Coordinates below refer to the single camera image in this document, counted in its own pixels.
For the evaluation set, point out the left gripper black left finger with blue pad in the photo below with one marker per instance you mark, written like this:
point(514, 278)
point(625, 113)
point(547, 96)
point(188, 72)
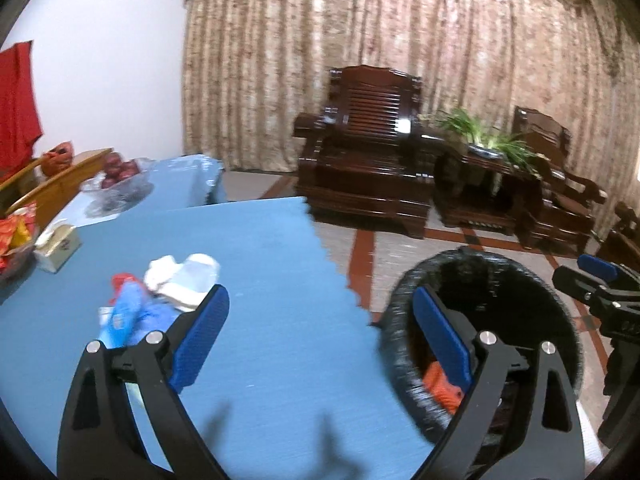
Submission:
point(99, 438)

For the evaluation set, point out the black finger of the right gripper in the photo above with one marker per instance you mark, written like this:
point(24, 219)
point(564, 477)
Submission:
point(595, 280)

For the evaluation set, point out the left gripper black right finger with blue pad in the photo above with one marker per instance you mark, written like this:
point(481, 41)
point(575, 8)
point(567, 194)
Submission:
point(543, 439)

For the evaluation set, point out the large orange foam net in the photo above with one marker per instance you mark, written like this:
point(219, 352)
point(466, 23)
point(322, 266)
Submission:
point(436, 382)

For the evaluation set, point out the blue plastic bag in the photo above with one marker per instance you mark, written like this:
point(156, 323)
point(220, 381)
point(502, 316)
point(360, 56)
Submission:
point(127, 324)

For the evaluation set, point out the black trash bin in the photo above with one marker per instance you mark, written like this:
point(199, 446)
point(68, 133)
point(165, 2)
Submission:
point(494, 293)

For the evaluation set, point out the dark wooden armchair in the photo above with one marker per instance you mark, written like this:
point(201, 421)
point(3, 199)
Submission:
point(556, 206)
point(367, 153)

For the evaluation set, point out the dark wooden side table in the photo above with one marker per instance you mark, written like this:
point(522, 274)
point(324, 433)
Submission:
point(475, 191)

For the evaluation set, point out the green potted plant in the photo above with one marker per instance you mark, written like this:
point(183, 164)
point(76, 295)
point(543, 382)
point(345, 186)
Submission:
point(486, 141)

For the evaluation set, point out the red plastic bag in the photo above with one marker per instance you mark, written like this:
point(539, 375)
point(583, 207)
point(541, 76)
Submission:
point(127, 289)

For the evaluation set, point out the crumpled white tissue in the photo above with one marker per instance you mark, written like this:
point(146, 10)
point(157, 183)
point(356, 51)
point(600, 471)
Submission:
point(159, 272)

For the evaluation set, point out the white plastic cup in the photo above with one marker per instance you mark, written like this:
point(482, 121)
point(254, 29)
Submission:
point(192, 283)

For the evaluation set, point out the white tissue box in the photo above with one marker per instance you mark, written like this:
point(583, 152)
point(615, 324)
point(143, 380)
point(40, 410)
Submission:
point(55, 245)

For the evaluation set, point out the blue tablecloth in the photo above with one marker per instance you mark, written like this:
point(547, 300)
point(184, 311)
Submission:
point(291, 385)

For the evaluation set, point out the glass snack dish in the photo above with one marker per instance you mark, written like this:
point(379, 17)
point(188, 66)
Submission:
point(18, 258)

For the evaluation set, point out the red snack packets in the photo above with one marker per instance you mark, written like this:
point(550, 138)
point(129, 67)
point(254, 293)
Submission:
point(16, 230)

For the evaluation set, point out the glass fruit bowl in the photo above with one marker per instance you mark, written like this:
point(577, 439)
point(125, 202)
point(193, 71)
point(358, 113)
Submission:
point(118, 196)

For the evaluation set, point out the wooden bench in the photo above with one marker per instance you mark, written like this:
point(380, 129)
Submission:
point(53, 194)

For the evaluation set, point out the dark red apples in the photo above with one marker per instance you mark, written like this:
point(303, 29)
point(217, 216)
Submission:
point(117, 170)

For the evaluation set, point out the orange red bag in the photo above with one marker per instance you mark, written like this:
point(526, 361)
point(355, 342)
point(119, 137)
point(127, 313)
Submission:
point(57, 159)

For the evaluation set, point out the red cloth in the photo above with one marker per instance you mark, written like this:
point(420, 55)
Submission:
point(20, 125)

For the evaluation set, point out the beige patterned curtain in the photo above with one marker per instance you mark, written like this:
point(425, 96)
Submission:
point(250, 66)

